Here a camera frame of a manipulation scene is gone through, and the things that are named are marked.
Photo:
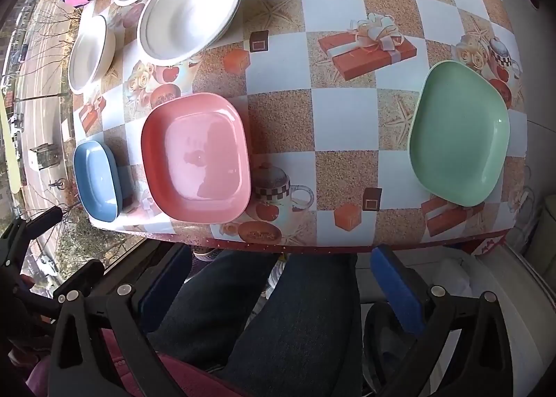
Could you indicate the maroon sweater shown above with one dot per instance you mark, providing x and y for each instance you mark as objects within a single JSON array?
[{"x": 130, "y": 366}]

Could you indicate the white sneaker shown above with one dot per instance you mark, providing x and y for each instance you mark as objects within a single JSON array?
[{"x": 277, "y": 277}]

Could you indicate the blue square plate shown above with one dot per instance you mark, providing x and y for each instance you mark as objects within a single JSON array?
[{"x": 93, "y": 180}]

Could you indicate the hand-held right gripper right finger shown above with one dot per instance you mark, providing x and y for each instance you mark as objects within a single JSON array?
[{"x": 399, "y": 293}]

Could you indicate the printed checkered tablecloth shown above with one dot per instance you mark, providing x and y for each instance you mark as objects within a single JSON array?
[{"x": 330, "y": 119}]

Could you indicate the person's legs in dark jeans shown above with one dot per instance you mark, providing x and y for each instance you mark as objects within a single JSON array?
[{"x": 295, "y": 327}]

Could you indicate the pink square plate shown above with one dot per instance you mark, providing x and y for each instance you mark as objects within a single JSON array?
[{"x": 195, "y": 158}]

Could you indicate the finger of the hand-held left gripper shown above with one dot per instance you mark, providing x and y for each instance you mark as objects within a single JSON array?
[
  {"x": 82, "y": 277},
  {"x": 43, "y": 219}
]

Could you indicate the green square plate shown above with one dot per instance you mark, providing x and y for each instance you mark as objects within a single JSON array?
[{"x": 456, "y": 132}]

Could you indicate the black round bin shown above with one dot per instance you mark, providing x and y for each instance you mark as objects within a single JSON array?
[{"x": 382, "y": 358}]

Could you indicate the large white round plate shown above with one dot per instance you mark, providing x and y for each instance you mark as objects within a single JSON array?
[{"x": 186, "y": 19}]

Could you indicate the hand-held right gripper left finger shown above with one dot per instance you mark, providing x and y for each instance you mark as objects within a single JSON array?
[{"x": 163, "y": 293}]

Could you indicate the white round bucket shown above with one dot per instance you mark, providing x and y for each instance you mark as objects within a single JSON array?
[{"x": 521, "y": 314}]

